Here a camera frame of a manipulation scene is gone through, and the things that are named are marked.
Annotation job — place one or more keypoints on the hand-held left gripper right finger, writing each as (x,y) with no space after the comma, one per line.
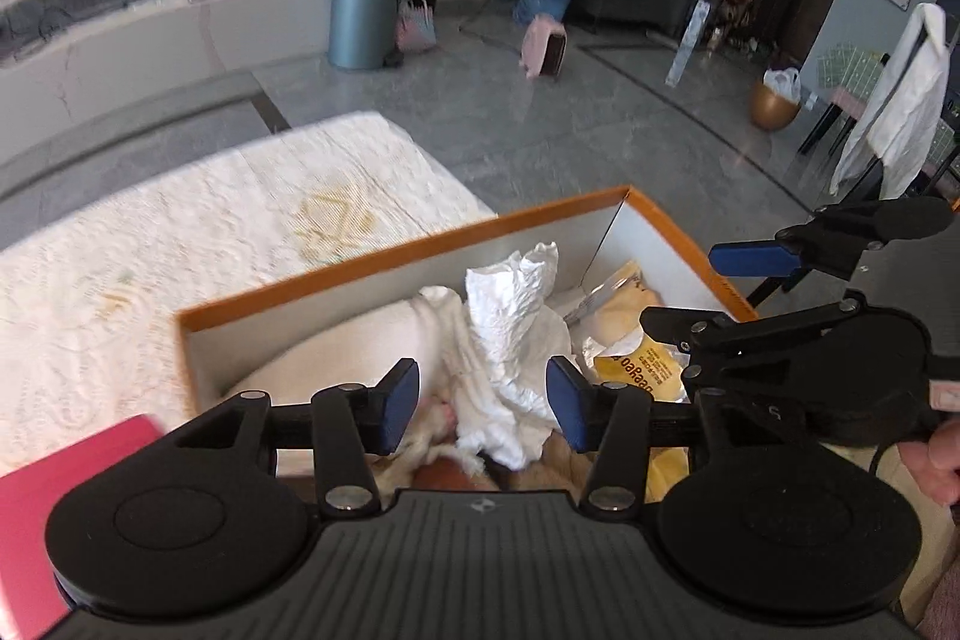
(566,404)

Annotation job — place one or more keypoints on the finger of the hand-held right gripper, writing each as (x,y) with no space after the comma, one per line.
(697,332)
(750,257)

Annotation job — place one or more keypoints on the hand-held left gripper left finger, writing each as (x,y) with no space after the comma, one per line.
(397,404)

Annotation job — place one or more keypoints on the yellow printed packet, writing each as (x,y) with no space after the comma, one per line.
(645,370)

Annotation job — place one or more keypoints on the clear packet with yellow cloth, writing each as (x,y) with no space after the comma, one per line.
(619,310)

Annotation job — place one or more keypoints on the white tissue paper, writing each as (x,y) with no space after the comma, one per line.
(510,325)

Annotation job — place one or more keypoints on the orange cardboard box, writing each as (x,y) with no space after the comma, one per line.
(390,265)

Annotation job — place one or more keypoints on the red box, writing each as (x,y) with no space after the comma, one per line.
(52,520)

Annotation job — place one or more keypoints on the person's right hand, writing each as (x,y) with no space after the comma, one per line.
(934,460)

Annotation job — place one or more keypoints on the white plastic bag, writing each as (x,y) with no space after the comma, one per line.
(784,84)

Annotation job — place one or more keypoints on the green checked dining table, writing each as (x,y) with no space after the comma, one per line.
(847,70)

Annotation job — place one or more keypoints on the white coat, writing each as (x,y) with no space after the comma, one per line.
(900,100)

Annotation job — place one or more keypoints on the pink stool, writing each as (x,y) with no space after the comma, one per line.
(541,48)

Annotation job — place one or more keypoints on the pink handbag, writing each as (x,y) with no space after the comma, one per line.
(416,25)

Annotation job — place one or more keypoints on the blue trash can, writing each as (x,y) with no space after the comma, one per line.
(364,10)

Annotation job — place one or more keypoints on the white television cabinet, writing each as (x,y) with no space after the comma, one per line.
(135,40)

